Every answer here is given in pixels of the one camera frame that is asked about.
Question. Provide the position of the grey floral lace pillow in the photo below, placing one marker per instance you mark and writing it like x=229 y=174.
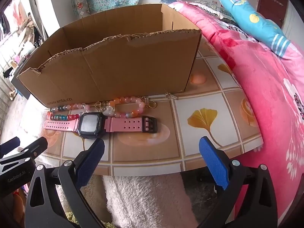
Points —
x=213 y=8

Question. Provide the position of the digital wristwatch with black case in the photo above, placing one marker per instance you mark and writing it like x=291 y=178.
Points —
x=91 y=124

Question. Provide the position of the brown cardboard box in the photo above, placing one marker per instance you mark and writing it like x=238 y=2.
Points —
x=118 y=71

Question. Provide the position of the gold coil charm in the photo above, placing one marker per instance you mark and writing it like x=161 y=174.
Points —
x=146 y=101

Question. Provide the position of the grey cabinet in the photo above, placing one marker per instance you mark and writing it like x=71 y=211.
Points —
x=20 y=87

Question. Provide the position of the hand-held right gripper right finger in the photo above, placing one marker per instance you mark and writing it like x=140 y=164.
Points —
x=213 y=163

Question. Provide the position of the grey patterned cushion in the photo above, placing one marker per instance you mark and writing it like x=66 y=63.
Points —
x=80 y=4

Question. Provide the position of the gold rectangular charm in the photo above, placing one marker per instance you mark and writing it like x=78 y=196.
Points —
x=171 y=96

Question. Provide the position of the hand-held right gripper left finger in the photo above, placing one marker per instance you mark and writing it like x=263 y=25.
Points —
x=90 y=162

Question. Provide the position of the pair of slippers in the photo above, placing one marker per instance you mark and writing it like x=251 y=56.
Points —
x=12 y=95

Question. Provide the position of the brown patterned blanket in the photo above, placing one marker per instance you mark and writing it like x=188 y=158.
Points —
x=27 y=29

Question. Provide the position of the dark red door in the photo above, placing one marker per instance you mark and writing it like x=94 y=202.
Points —
x=270 y=2

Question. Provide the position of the tile pattern tablecloth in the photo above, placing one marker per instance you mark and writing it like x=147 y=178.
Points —
x=206 y=128

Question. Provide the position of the blue cartoon pillow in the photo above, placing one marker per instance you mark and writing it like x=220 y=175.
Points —
x=251 y=16

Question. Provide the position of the pink floral blanket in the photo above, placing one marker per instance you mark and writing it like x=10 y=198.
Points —
x=261 y=87

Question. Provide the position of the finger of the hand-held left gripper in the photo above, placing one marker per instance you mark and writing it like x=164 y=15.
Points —
x=35 y=147
x=10 y=143

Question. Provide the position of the gold butterfly charm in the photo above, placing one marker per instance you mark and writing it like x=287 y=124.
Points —
x=100 y=105

